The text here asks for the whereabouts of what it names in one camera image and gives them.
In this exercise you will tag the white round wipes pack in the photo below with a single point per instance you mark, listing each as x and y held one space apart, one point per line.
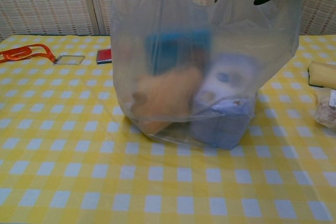
228 82

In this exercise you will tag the transparent plastic bag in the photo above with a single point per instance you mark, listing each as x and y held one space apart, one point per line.
162 98

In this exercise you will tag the clear packaged snack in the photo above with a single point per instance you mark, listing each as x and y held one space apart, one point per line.
326 111

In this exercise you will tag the blue snack box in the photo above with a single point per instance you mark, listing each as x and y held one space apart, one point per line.
178 48

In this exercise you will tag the orange plush toy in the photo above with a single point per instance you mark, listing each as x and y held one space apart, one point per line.
162 95

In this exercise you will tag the clear badge holder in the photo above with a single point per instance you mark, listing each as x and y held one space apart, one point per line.
69 60

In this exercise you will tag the yellow checked tablecloth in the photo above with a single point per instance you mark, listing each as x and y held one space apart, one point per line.
78 155

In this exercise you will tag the yellow sponge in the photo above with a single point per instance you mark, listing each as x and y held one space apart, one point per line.
324 75

